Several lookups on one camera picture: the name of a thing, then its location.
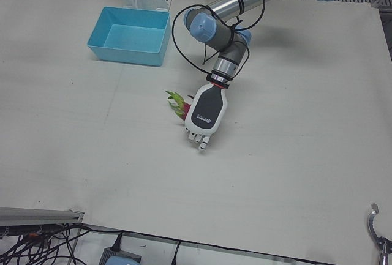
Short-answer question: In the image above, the aluminium profile rail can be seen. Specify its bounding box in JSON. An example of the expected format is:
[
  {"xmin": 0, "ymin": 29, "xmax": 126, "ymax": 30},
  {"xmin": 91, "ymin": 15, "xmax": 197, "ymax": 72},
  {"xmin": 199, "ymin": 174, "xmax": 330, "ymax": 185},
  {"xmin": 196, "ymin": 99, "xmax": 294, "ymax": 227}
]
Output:
[{"xmin": 0, "ymin": 206, "xmax": 85, "ymax": 226}]

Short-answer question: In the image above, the metal hook clamp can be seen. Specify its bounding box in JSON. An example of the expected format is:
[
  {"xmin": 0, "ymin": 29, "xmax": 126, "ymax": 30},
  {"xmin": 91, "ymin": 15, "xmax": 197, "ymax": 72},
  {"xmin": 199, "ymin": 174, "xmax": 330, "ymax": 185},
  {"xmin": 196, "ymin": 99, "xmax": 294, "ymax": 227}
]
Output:
[{"xmin": 366, "ymin": 203, "xmax": 392, "ymax": 265}]

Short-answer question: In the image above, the bundle of black floor cables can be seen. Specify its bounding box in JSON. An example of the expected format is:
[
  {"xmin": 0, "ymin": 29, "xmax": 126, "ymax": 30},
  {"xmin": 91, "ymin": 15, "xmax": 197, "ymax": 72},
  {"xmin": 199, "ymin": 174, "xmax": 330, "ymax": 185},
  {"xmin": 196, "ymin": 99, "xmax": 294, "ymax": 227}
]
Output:
[{"xmin": 0, "ymin": 221, "xmax": 125, "ymax": 265}]

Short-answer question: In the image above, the robot hand white grey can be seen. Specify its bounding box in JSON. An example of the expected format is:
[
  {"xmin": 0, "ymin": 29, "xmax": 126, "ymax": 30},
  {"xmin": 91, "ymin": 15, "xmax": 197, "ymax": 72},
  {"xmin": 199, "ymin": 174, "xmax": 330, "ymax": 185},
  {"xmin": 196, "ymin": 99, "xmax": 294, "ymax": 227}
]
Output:
[{"xmin": 183, "ymin": 83, "xmax": 228, "ymax": 152}]

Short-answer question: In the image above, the grey power adapter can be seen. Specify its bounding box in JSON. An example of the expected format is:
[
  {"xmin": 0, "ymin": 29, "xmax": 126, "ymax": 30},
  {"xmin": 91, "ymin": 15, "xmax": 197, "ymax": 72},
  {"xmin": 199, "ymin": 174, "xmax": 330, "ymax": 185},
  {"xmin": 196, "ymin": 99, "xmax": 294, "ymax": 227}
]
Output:
[{"xmin": 97, "ymin": 245, "xmax": 143, "ymax": 265}]

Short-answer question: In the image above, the black cable with plug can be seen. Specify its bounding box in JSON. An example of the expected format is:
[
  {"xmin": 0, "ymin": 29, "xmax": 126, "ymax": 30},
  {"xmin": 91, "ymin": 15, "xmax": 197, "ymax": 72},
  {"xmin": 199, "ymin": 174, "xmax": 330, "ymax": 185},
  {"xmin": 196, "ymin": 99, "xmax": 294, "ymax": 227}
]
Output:
[{"xmin": 171, "ymin": 240, "xmax": 183, "ymax": 265}]

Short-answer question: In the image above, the light blue robot joint cap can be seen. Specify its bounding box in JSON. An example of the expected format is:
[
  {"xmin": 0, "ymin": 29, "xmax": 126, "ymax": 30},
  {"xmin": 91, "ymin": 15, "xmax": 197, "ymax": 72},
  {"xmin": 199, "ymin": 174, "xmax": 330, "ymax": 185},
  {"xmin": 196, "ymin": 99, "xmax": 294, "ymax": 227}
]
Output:
[{"xmin": 105, "ymin": 255, "xmax": 139, "ymax": 265}]

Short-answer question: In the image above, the light blue plastic bin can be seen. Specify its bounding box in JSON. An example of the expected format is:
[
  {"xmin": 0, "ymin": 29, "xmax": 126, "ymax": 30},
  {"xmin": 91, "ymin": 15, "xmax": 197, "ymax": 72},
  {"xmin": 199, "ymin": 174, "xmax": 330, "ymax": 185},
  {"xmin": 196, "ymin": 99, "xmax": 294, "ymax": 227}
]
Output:
[{"xmin": 87, "ymin": 6, "xmax": 172, "ymax": 68}]

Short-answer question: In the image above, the pink green dragon fruit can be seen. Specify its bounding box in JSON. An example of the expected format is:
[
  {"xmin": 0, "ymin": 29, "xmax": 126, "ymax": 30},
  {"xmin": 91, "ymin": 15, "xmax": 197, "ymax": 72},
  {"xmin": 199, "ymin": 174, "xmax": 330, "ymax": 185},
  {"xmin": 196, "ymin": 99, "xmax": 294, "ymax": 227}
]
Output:
[{"xmin": 164, "ymin": 89, "xmax": 195, "ymax": 122}]

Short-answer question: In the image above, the black cable around arm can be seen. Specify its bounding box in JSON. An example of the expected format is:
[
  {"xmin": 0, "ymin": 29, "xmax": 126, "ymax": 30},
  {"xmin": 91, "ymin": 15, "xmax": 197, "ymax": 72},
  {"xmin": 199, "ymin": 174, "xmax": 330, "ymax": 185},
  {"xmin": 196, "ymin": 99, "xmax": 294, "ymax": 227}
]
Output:
[{"xmin": 171, "ymin": 0, "xmax": 300, "ymax": 78}]

